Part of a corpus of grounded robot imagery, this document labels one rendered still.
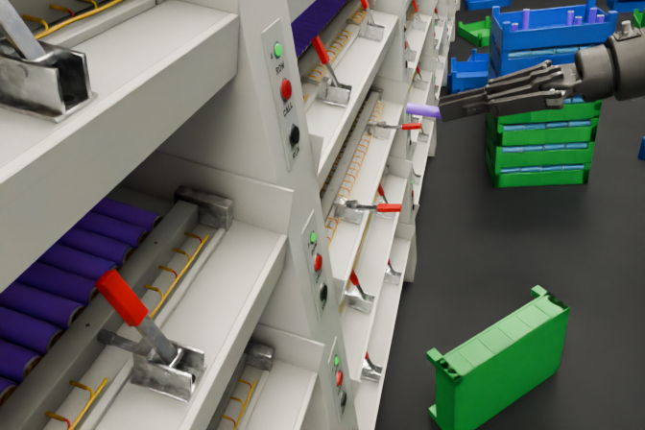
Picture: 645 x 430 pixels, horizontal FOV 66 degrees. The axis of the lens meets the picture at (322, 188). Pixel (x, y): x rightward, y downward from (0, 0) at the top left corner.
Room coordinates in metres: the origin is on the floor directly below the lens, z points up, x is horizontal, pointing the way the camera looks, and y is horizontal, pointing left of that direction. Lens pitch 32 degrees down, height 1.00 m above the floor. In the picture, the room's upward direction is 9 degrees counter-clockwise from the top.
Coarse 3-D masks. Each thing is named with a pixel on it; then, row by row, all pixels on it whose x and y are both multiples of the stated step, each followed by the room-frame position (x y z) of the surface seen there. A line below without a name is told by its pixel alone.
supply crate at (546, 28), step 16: (592, 0) 1.51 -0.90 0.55; (496, 16) 1.57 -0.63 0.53; (512, 16) 1.58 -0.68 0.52; (544, 16) 1.56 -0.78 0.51; (560, 16) 1.55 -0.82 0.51; (608, 16) 1.35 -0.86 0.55; (496, 32) 1.50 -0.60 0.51; (512, 32) 1.39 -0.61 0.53; (528, 32) 1.38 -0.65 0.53; (544, 32) 1.38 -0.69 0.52; (560, 32) 1.37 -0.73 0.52; (576, 32) 1.36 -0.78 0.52; (592, 32) 1.35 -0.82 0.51; (608, 32) 1.34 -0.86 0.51; (512, 48) 1.39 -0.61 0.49; (528, 48) 1.38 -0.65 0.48
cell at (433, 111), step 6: (408, 108) 0.73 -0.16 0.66; (414, 108) 0.73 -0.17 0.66; (420, 108) 0.73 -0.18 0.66; (426, 108) 0.73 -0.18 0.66; (432, 108) 0.72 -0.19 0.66; (438, 108) 0.72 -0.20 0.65; (414, 114) 0.73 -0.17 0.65; (420, 114) 0.73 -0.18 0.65; (426, 114) 0.72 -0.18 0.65; (432, 114) 0.72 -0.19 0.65; (438, 114) 0.72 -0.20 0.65
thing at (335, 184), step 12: (372, 96) 0.99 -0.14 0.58; (372, 108) 0.93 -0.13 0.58; (360, 120) 0.88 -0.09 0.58; (360, 132) 0.83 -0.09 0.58; (348, 144) 0.79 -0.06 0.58; (360, 144) 0.81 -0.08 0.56; (348, 156) 0.75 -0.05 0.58; (360, 156) 0.77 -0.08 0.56; (336, 168) 0.71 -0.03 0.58; (348, 168) 0.74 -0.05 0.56; (336, 180) 0.68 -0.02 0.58; (324, 192) 0.65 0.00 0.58; (336, 192) 0.65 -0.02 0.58; (324, 204) 0.62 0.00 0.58; (324, 216) 0.59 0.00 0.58
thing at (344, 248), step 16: (384, 80) 1.03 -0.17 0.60; (368, 96) 1.02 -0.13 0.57; (384, 96) 1.03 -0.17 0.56; (400, 96) 1.01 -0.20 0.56; (384, 112) 0.97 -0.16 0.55; (400, 112) 0.98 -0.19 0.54; (352, 128) 0.89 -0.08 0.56; (368, 144) 0.84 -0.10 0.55; (384, 144) 0.84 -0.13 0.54; (368, 160) 0.78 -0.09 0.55; (384, 160) 0.79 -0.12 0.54; (368, 176) 0.73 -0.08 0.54; (352, 192) 0.69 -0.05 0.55; (368, 192) 0.69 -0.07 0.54; (336, 224) 0.60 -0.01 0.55; (352, 224) 0.61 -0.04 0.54; (336, 240) 0.57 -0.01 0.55; (352, 240) 0.57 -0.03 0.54; (336, 256) 0.54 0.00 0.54; (352, 256) 0.54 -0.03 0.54; (336, 272) 0.51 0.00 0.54; (336, 288) 0.45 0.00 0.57
